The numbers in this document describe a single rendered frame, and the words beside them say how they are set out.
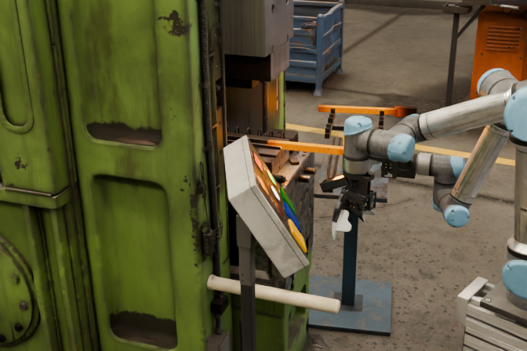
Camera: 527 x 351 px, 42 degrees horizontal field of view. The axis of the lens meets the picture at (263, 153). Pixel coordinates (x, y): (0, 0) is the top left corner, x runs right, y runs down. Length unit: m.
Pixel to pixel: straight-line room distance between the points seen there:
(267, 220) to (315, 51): 4.44
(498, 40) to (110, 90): 4.01
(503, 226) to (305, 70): 2.70
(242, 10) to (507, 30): 3.76
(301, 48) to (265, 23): 3.97
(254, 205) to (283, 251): 0.16
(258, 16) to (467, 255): 2.11
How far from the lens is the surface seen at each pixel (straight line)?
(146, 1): 2.09
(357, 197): 1.93
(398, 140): 1.82
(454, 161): 2.33
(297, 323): 2.96
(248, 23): 2.18
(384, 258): 3.72
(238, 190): 1.72
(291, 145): 2.44
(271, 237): 1.77
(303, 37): 6.13
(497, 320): 2.08
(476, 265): 3.75
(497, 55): 5.76
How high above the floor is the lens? 1.93
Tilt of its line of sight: 23 degrees down
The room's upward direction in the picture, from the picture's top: 1 degrees counter-clockwise
